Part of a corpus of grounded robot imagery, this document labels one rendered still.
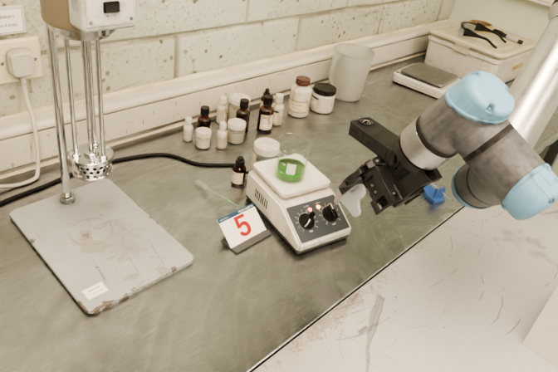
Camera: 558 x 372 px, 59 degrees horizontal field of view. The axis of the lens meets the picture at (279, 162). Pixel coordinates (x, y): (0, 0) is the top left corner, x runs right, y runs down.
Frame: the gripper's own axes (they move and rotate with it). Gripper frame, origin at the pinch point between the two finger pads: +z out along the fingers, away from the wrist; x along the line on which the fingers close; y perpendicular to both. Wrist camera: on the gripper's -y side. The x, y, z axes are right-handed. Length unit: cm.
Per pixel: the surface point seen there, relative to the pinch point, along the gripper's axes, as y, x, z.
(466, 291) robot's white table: 24.2, 14.3, -0.5
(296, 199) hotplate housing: -3.8, -5.3, 7.6
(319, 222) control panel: 1.8, -3.0, 7.4
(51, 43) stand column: -36, -42, -3
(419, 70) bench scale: -45, 83, 34
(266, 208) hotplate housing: -5.2, -9.2, 12.8
